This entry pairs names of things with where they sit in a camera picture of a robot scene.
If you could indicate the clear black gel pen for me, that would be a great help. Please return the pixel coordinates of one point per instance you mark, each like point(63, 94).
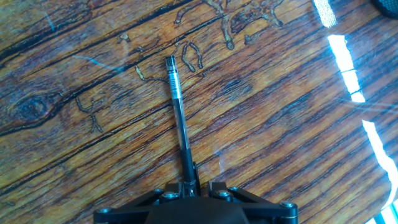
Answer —
point(180, 118)

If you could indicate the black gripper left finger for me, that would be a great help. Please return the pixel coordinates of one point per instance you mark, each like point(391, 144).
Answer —
point(127, 209)

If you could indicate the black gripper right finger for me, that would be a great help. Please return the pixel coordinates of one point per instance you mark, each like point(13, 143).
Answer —
point(267, 209)

